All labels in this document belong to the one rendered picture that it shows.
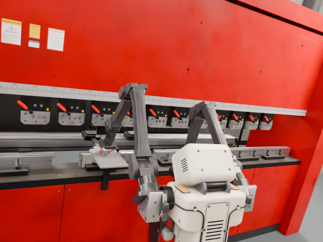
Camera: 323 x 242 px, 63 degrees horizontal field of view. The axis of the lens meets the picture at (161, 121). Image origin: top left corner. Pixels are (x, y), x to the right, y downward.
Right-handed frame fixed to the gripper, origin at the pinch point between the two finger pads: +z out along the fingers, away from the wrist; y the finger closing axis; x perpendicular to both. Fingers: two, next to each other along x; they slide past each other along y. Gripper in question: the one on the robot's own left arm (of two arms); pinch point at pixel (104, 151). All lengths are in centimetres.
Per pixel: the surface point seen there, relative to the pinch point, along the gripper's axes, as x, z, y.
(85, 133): -29.5, 14.1, 4.8
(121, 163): 13.3, -4.8, -6.8
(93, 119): -14.5, -15.2, 8.0
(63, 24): -39, -62, 30
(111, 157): 5.4, -0.8, -3.1
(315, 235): 68, 81, -257
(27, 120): -13.4, -13.7, 45.3
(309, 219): 45, 93, -285
